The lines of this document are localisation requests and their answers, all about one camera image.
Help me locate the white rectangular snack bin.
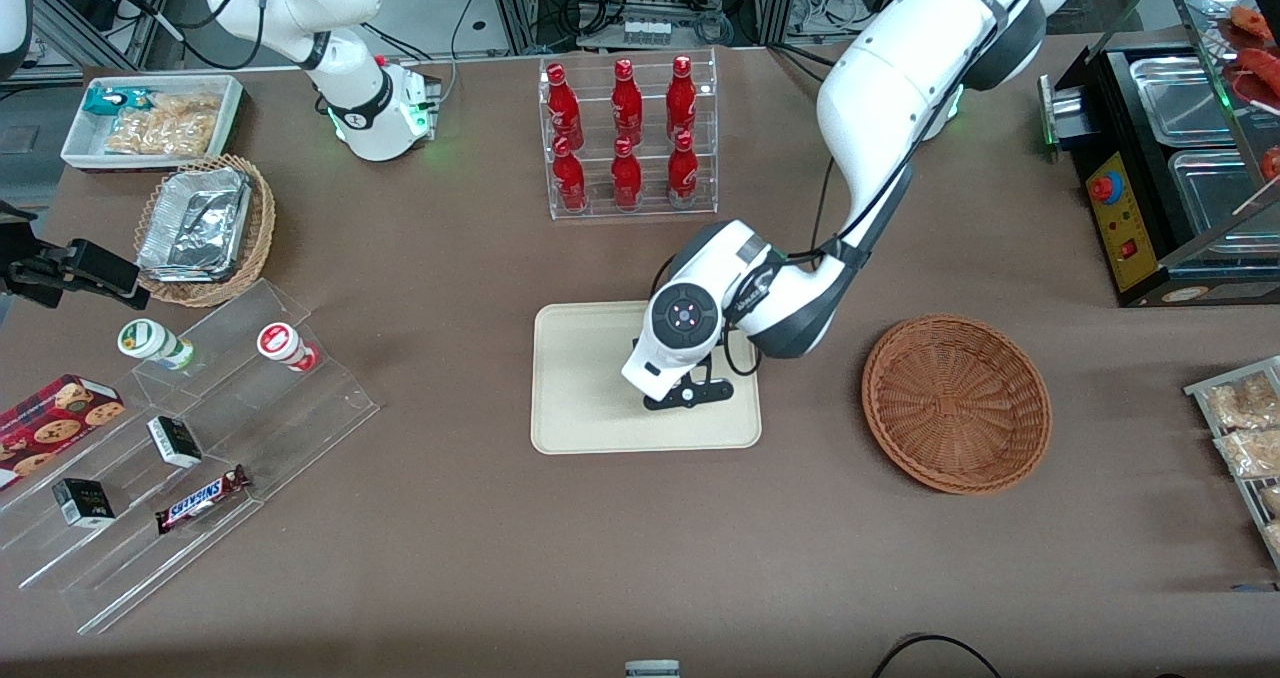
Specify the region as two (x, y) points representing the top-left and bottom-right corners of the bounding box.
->
(60, 74), (245, 173)

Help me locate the aluminium equipment frame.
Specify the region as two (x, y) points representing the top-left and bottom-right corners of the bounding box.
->
(483, 0), (803, 56)

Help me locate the snickers chocolate bar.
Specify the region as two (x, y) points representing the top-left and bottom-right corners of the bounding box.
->
(155, 464), (252, 536)

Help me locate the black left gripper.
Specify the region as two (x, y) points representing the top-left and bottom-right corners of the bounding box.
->
(632, 351), (736, 412)

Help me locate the steel food pan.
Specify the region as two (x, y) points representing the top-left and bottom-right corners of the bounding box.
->
(1130, 56), (1241, 147)
(1168, 148), (1280, 239)

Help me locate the black food warmer cabinet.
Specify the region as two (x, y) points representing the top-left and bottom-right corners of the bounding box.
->
(1038, 0), (1280, 309)

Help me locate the black table cable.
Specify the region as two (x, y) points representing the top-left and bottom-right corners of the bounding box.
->
(870, 634), (1004, 678)

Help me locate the round brown wicker basket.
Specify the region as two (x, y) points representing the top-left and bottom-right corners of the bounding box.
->
(862, 315), (1053, 496)

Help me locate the clear acrylic bottle rack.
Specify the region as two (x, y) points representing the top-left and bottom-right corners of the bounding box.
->
(538, 48), (719, 222)

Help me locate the grey snack tray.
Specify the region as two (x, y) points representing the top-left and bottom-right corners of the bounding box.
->
(1185, 356), (1280, 569)

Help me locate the green lid yogurt cup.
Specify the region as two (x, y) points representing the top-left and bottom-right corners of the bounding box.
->
(117, 318), (196, 372)

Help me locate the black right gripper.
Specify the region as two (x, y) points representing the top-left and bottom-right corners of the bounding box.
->
(0, 203), (153, 311)

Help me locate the small tan wicker basket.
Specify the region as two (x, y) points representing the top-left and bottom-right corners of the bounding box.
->
(134, 154), (277, 309)

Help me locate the clear acrylic stepped display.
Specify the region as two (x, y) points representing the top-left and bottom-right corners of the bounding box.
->
(0, 278), (382, 636)

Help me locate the red cookie box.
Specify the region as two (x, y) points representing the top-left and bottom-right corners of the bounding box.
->
(0, 374), (127, 491)

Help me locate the small black box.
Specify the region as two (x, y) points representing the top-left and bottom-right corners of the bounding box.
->
(52, 478), (117, 530)
(146, 416), (204, 470)

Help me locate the red lid yogurt cup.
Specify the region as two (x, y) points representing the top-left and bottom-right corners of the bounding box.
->
(256, 322), (321, 373)

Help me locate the cream plastic tray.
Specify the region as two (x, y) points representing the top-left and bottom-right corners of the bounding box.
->
(530, 301), (763, 456)

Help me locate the green snack packet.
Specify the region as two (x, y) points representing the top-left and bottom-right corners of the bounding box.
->
(83, 88), (151, 117)

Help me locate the aluminium foil container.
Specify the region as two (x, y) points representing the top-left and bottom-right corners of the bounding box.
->
(137, 166), (252, 282)

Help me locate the red cola bottle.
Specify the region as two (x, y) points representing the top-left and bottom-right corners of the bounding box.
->
(611, 58), (644, 146)
(545, 63), (584, 151)
(667, 131), (700, 207)
(552, 138), (588, 212)
(666, 55), (698, 141)
(610, 136), (643, 211)

